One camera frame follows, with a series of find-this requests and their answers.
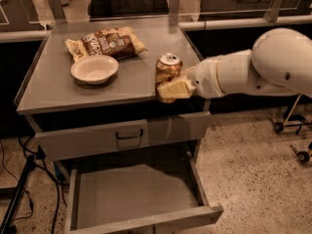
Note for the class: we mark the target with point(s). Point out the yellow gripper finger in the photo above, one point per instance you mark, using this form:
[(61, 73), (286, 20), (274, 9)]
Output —
[(188, 71), (180, 87)]

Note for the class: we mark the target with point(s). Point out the grey top drawer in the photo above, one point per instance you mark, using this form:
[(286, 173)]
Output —
[(95, 140)]

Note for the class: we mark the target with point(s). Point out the black tripod leg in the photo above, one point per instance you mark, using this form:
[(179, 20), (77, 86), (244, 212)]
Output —
[(10, 212)]

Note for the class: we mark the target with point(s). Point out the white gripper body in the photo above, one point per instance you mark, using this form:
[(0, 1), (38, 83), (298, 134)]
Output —
[(205, 76)]

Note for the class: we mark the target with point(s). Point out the orange drink can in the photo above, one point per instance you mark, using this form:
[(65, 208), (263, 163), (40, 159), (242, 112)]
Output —
[(168, 67)]

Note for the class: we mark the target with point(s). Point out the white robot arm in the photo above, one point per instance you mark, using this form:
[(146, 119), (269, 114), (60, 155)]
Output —
[(279, 64)]

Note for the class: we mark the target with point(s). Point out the grey metal drawer cabinet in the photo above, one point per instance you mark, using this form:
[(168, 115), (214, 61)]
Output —
[(54, 100)]

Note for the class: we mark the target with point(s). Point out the black drawer handle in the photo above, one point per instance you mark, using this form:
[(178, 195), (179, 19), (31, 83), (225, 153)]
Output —
[(136, 135)]

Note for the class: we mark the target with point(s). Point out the white paper bowl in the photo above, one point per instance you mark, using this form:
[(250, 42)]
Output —
[(94, 70)]

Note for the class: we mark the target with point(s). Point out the grey open middle drawer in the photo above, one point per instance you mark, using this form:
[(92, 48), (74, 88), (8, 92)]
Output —
[(138, 192)]

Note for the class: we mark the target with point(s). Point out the grey metal post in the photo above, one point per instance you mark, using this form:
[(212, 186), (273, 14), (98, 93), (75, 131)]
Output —
[(57, 11), (272, 12), (173, 11)]

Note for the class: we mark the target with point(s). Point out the brown chip bag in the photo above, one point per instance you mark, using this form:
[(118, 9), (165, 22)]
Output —
[(119, 43)]

